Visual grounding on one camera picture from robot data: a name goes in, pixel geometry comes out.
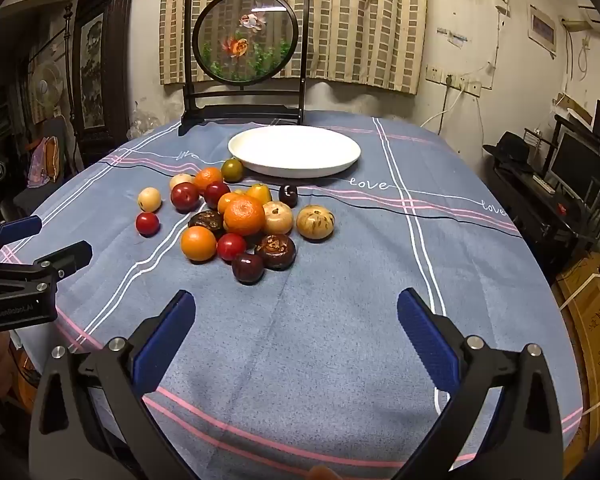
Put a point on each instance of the white plate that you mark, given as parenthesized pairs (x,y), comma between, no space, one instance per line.
(295,147)

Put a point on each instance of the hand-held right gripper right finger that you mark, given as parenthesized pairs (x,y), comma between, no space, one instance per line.
(425,340)

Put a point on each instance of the small blackish purple plum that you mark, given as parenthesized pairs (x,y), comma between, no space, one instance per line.
(288,195)

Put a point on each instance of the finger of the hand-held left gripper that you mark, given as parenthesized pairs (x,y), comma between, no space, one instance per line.
(17,228)
(65,256)

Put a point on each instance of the goldfish picture on stand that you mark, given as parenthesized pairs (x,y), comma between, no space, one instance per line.
(240,47)

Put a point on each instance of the white electric fan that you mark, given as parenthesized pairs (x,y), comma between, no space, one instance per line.
(47,87)

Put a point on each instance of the bright red plum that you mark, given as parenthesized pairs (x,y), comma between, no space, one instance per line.
(231,247)

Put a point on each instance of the black computer monitor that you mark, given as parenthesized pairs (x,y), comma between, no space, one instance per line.
(577,162)

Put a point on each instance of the beige checked curtain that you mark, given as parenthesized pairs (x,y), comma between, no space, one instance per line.
(360,25)

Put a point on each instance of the small open cardboard box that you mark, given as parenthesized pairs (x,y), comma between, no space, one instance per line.
(572,106)

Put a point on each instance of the green-brown plum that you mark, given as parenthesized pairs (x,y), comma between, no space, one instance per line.
(232,170)

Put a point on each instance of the dark maroon plum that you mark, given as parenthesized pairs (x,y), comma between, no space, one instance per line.
(248,268)

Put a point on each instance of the paper wall label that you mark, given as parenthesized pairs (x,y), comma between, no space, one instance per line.
(454,36)

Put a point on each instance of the pale speckled mangosteen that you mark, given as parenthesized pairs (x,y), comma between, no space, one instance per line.
(315,222)

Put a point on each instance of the orange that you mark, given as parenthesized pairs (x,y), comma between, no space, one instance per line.
(225,203)
(208,178)
(198,243)

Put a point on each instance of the rough-skinned tangerine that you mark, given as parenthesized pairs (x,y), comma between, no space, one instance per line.
(244,215)

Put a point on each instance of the white remote control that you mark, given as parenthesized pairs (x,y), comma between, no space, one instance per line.
(543,183)

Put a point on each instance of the clear plastic bag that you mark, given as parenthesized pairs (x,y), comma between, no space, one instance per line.
(145,120)

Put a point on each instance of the black desk rack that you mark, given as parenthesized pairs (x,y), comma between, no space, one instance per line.
(530,202)

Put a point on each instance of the pink bag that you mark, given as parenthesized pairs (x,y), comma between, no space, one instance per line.
(45,160)

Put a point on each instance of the yellow-orange persimmon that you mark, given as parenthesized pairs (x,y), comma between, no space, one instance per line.
(259,192)

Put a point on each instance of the pale yellow plum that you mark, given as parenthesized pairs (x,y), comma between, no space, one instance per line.
(180,179)
(149,199)

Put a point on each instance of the framed wall notice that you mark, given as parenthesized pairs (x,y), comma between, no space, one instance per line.
(542,25)

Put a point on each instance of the blue plaid tablecloth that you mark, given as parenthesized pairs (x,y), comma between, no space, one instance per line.
(330,310)

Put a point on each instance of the black hat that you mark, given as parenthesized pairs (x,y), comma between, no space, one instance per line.
(510,145)

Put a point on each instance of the beige apple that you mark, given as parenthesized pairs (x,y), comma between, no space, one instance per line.
(278,217)

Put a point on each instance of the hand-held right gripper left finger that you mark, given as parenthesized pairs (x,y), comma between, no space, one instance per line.
(165,340)

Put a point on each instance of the red tomato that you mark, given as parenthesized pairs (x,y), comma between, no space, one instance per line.
(147,223)

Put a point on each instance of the dark wooden framed picture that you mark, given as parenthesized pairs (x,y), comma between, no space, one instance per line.
(94,70)

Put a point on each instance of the white wall socket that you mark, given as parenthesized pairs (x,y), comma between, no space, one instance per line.
(475,89)
(457,82)
(433,74)

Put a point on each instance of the dark brown mangosteen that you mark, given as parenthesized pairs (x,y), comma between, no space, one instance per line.
(205,220)
(275,251)

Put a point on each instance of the dark wooden pole stand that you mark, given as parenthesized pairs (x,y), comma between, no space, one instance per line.
(69,70)

